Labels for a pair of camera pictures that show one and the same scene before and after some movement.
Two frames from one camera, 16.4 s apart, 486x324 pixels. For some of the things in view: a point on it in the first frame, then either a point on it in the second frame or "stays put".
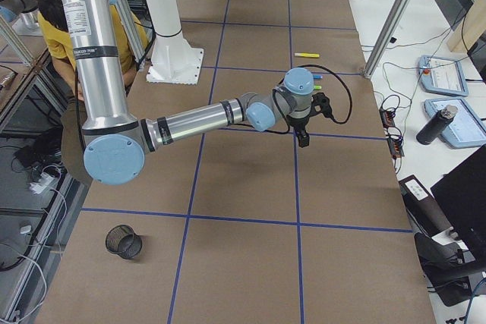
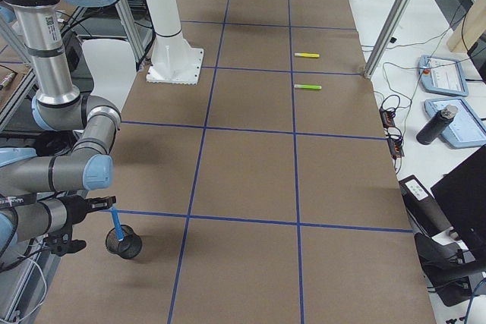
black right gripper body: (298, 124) to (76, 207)
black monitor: (461, 193) stays put
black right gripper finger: (304, 138) to (97, 203)
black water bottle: (437, 124) stays put
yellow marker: (307, 55) stays put
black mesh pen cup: (123, 240) stays put
